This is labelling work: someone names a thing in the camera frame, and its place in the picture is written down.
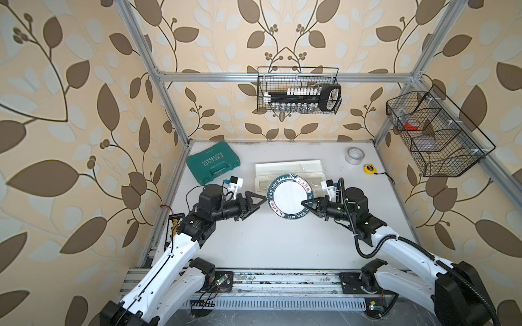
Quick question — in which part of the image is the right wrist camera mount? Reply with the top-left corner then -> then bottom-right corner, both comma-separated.
321,179 -> 337,202

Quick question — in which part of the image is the green plastic tool case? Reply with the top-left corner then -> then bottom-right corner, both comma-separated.
186,141 -> 241,186

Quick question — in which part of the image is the black wire basket wall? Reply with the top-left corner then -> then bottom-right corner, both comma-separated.
386,84 -> 496,177
256,66 -> 342,115

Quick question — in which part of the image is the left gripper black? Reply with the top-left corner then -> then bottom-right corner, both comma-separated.
209,192 -> 265,223

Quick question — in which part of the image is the white plastic wrap dispenser box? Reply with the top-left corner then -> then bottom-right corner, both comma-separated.
255,160 -> 326,196

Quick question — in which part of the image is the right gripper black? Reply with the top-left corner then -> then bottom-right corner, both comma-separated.
302,195 -> 356,224

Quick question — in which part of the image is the white plate dark green rim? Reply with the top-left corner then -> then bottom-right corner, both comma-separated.
266,173 -> 314,221

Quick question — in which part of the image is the grey duct tape roll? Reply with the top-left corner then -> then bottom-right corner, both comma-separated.
345,147 -> 365,166

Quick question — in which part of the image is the black socket set holder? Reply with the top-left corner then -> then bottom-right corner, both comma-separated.
260,84 -> 342,114

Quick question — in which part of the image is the black corrugated cable conduit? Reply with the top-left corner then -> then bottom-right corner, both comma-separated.
336,177 -> 502,326

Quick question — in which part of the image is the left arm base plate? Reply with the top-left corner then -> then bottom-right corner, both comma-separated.
201,270 -> 235,293

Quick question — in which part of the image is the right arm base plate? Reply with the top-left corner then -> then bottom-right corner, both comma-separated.
338,272 -> 380,295

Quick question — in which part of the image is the black wire basket right wall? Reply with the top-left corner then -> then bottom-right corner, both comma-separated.
386,84 -> 496,177

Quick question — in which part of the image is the black wire basket back wall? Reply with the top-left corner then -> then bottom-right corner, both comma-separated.
256,66 -> 342,115

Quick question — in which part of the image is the aluminium frame front rail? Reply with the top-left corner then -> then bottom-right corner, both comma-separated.
122,268 -> 441,298

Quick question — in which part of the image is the red item in basket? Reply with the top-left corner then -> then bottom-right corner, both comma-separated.
404,118 -> 421,131

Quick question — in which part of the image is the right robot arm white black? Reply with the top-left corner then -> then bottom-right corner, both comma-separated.
301,188 -> 501,325

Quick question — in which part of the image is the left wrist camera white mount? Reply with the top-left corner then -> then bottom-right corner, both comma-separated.
228,176 -> 243,197

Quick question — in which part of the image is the yellow tape measure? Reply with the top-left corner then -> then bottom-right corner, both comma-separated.
363,164 -> 379,175

